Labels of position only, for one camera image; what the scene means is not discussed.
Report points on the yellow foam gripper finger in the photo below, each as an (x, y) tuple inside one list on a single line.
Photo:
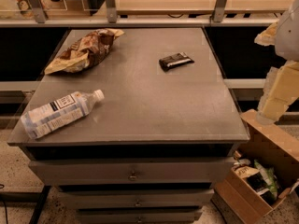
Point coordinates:
[(268, 36), (280, 90)]

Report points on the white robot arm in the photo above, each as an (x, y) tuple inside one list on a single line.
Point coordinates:
[(287, 37)]

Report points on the black rxbar chocolate bar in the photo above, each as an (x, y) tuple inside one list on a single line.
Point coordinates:
[(174, 61)]

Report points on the open cardboard box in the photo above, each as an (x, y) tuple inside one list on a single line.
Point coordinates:
[(272, 148)]

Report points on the green snack bag in box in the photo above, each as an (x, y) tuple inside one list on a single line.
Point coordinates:
[(264, 183)]

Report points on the tan snack bag in box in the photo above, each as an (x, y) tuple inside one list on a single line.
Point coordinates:
[(244, 169)]

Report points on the grey drawer cabinet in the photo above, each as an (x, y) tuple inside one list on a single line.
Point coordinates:
[(153, 150)]

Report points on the brown crumpled chip bag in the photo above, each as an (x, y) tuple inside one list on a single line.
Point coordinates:
[(85, 53)]

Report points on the clear plastic water bottle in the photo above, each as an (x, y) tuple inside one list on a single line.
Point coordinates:
[(59, 113)]

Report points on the colourful package behind acrylic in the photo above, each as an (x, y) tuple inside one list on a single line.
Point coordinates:
[(25, 8)]

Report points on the grey metal shelf frame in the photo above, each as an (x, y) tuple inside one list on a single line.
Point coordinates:
[(76, 13)]

